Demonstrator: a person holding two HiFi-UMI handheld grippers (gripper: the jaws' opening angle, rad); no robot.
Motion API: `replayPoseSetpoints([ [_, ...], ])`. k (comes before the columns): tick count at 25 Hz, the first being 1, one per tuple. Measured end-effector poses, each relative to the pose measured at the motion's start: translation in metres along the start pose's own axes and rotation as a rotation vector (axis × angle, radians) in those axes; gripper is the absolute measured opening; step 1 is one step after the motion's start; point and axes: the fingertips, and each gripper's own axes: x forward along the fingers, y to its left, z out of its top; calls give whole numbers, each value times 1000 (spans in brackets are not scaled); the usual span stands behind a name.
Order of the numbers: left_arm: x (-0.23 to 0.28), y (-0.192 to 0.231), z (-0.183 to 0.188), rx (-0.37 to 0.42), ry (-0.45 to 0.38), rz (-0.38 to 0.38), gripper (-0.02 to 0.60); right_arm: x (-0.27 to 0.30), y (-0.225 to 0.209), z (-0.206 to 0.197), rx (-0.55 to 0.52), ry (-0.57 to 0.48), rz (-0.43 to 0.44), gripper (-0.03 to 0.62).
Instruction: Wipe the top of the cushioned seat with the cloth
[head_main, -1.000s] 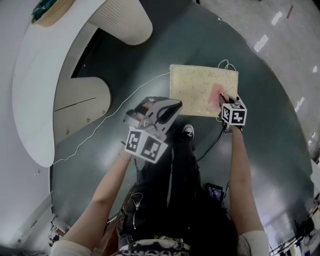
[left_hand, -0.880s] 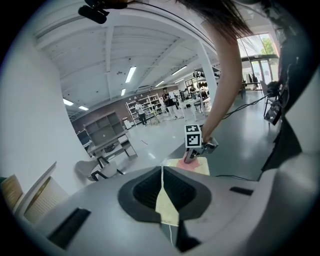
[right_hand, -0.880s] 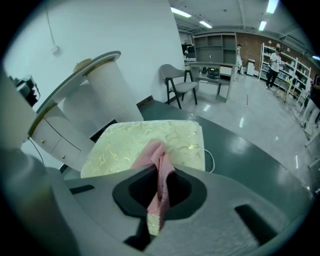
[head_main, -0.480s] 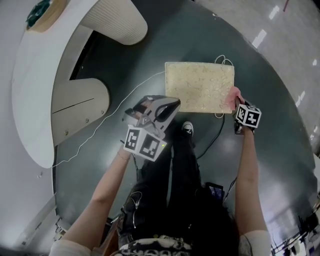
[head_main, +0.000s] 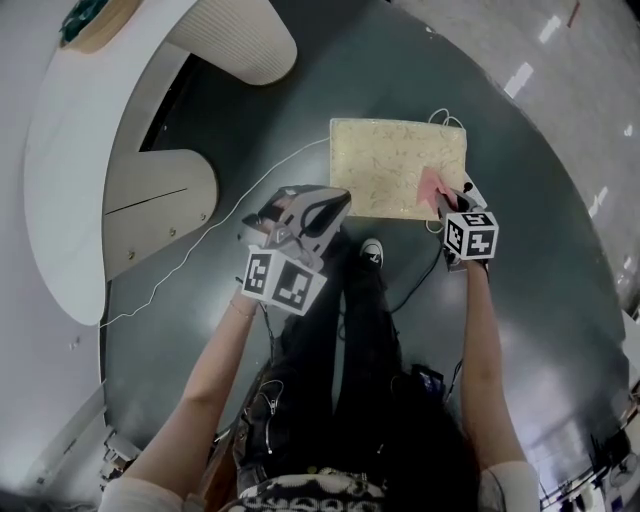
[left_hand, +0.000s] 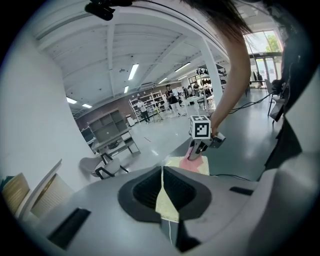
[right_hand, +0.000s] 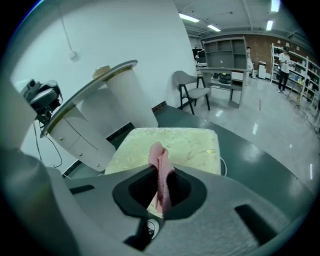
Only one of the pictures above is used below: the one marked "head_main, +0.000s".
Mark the person's black trousers legs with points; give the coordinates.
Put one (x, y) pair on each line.
(350, 360)

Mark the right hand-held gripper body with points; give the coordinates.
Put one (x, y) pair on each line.
(472, 235)

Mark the person's left forearm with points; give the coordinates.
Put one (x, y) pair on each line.
(200, 390)

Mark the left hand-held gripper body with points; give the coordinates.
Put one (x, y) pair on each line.
(285, 280)

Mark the beige ribbed cushion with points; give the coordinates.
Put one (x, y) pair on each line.
(240, 40)

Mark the black belt device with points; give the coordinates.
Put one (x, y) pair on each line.
(428, 380)

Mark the person's black white patterned top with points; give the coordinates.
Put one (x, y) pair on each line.
(310, 492)

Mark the person's right forearm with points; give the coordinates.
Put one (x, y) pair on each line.
(485, 350)

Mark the beige patterned cushioned seat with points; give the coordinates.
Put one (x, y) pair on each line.
(380, 165)

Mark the beige curved panel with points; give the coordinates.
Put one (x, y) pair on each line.
(160, 205)

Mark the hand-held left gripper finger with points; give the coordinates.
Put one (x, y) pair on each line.
(327, 212)
(255, 227)

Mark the green item on wooden ledge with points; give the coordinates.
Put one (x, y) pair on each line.
(80, 17)

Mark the white curved counter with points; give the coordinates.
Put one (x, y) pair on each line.
(75, 165)

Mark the pink cloth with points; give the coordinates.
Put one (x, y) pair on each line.
(429, 189)

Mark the person's black white shoe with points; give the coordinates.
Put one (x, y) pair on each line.
(372, 252)

